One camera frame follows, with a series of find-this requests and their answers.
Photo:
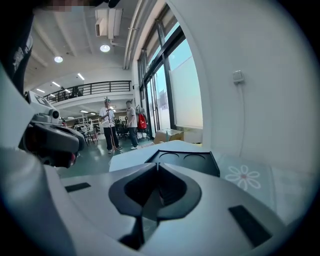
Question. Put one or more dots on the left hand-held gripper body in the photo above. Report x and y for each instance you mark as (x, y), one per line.
(50, 135)

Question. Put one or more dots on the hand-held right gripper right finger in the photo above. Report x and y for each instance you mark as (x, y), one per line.
(192, 193)

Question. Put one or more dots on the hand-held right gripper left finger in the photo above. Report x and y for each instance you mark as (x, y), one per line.
(120, 193)

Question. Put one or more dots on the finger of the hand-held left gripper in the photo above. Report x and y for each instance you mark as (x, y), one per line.
(60, 158)

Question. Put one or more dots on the black box with round slots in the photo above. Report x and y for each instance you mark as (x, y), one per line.
(200, 166)

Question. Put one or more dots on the white metal shelf rack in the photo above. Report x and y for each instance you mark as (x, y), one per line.
(87, 123)

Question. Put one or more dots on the pink chair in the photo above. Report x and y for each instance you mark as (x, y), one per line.
(94, 136)

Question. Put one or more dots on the pale floral mat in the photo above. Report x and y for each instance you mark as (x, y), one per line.
(243, 176)

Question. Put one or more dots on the brown cardboard carton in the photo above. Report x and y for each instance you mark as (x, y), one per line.
(170, 136)

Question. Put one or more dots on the black office chair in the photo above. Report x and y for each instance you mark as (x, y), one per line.
(123, 131)

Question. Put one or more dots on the black balcony railing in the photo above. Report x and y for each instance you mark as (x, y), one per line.
(95, 88)

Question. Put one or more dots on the red bag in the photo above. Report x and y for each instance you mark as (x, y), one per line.
(142, 122)

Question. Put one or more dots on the round ceiling lamp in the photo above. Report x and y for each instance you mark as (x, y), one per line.
(105, 48)
(58, 59)

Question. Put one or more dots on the person's black printed shirt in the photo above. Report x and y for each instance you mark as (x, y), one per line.
(15, 55)

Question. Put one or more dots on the black framed glass doors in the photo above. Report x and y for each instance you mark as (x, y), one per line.
(160, 82)

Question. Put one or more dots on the white ceiling air conditioner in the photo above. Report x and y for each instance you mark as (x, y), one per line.
(108, 23)

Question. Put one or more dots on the white wall socket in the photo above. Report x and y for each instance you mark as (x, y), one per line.
(238, 77)

